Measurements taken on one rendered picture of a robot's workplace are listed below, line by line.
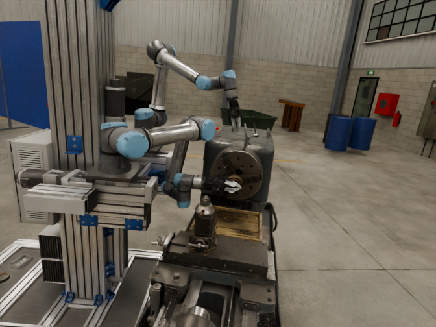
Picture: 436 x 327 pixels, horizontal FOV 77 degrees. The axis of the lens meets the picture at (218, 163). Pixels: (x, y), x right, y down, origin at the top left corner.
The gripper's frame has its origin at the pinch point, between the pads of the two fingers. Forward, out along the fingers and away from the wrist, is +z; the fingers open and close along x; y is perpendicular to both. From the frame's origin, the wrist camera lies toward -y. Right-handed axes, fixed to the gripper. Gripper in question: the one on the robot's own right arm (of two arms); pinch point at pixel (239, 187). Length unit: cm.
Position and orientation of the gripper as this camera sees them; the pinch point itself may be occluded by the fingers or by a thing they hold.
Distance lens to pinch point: 149.8
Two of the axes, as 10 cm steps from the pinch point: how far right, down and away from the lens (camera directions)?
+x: 0.9, -9.5, -3.0
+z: 9.8, 1.3, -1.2
